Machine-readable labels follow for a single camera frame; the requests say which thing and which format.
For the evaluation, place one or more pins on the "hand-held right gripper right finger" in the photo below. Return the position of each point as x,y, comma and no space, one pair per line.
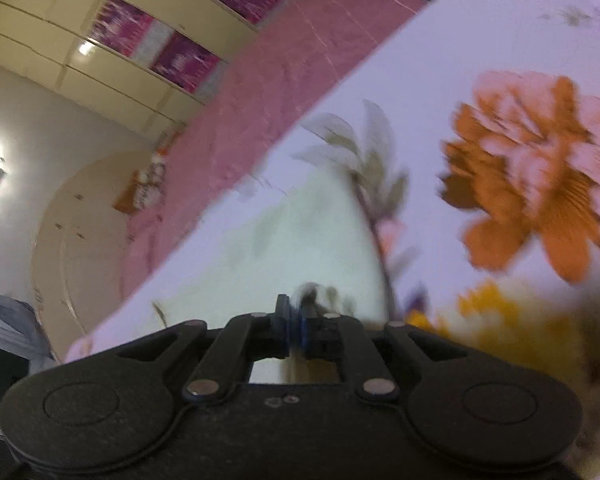
307,337

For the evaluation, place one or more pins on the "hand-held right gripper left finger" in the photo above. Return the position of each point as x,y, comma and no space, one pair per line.
282,330

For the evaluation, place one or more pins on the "patterned cream pillow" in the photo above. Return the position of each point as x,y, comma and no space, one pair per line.
152,180

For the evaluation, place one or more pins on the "pale green long-sleeved top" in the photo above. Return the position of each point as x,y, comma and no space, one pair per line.
280,250

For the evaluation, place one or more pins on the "orange pillow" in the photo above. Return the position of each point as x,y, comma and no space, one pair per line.
127,195

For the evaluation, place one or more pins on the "blue-grey curtain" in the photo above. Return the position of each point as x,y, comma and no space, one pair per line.
10,320

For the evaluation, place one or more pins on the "cream arched headboard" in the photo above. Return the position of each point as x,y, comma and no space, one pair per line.
80,240

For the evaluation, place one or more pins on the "lilac floral blanket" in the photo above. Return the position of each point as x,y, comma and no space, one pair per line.
430,60

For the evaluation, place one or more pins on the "cream wardrobe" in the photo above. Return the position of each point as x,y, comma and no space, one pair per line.
55,25

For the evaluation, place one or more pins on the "pink bed sheet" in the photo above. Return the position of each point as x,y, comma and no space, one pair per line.
280,85

